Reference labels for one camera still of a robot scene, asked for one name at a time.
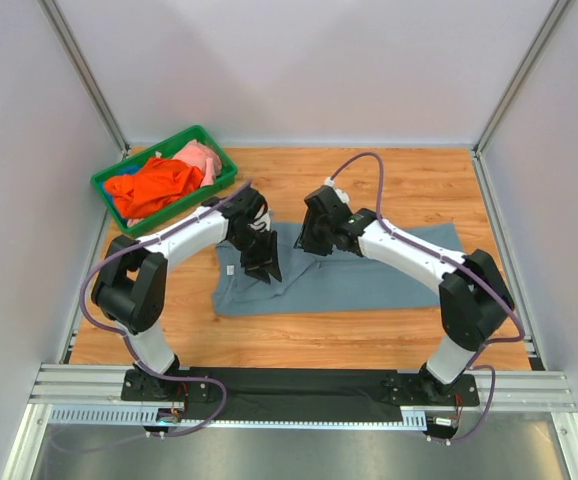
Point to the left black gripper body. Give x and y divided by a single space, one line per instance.
257 246

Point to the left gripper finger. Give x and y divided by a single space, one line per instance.
254 264
270 260

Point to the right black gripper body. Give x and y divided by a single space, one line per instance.
319 226

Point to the grey-blue t shirt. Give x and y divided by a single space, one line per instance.
310 283

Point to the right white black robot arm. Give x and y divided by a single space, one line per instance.
474 299

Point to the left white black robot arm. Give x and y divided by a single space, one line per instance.
131 283

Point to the green plastic bin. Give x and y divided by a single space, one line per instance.
166 149

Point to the pink t shirt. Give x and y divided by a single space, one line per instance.
198 155

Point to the orange t shirt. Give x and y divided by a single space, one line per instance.
157 185

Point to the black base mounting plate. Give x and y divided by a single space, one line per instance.
295 395

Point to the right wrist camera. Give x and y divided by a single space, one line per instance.
326 205

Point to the right aluminium corner post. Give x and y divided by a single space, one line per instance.
536 48

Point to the aluminium corner post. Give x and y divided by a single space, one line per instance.
67 39
536 48

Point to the aluminium frame rail front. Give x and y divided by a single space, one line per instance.
117 422

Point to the left aluminium corner post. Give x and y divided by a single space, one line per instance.
67 39

